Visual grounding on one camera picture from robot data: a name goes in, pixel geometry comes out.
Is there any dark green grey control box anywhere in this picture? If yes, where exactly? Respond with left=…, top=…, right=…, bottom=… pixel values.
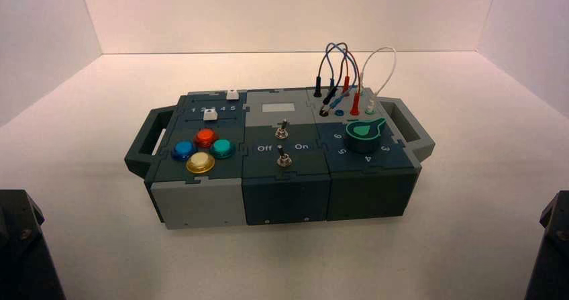
left=124, top=88, right=436, bottom=231

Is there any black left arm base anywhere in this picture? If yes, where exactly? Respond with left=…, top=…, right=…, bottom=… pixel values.
left=0, top=189, right=68, bottom=300

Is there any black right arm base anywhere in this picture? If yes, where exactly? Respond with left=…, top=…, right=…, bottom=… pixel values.
left=524, top=191, right=569, bottom=300

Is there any grey rectangular display window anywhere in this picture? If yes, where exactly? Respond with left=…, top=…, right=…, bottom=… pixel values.
left=261, top=103, right=296, bottom=114

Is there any teal round push button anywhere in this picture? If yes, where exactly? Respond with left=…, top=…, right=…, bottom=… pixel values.
left=209, top=139, right=236, bottom=160

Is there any red round push button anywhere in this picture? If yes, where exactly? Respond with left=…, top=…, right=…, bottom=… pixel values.
left=194, top=128, right=219, bottom=148

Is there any green pointer rotary knob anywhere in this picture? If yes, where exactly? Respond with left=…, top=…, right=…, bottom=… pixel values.
left=345, top=117, right=387, bottom=154

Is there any yellow round push button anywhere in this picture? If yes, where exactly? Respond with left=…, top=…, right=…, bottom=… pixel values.
left=185, top=152, right=215, bottom=174

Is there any blue round push button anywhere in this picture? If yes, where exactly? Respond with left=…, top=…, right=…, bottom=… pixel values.
left=172, top=140, right=198, bottom=162

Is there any black plug jumper cable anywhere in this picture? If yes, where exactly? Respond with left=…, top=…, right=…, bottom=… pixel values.
left=313, top=42, right=361, bottom=115

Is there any blue plug jumper cable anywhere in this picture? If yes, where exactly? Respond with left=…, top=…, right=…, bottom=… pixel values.
left=325, top=42, right=360, bottom=105

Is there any red plug jumper cable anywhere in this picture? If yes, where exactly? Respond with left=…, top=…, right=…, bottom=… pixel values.
left=341, top=48, right=362, bottom=116

